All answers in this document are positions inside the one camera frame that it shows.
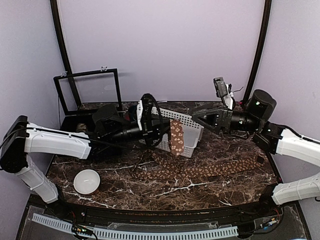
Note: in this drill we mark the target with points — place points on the right black frame post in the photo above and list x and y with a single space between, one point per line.
259 51

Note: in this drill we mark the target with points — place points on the black curved front rail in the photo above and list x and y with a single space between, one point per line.
136 208

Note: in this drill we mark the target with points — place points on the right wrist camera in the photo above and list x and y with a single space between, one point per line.
224 92

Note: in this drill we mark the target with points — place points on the black glass-lid display box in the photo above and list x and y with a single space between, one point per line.
81 94

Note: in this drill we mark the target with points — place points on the left black frame post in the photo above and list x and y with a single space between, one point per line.
63 50

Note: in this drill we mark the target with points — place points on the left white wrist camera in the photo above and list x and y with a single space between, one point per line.
139 113

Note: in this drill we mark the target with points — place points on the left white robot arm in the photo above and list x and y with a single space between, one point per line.
25 137

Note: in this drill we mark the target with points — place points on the black frame post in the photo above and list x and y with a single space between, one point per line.
259 51
63 50

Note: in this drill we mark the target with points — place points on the white slotted cable duct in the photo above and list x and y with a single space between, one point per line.
119 231

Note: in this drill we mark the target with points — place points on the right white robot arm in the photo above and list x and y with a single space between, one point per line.
276 139

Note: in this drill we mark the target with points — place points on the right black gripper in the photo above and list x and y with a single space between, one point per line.
225 116

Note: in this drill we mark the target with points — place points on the brown floral patterned tie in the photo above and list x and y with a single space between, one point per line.
171 169

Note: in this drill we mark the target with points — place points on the white bowl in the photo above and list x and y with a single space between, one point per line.
86 182

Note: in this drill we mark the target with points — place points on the dark blue mug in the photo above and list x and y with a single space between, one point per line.
132 113

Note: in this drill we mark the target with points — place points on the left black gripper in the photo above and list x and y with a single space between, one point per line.
152 127

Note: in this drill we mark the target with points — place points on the white perforated plastic basket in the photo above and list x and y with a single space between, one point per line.
185 130

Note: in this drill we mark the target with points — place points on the rolled tie in box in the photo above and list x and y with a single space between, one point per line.
81 128

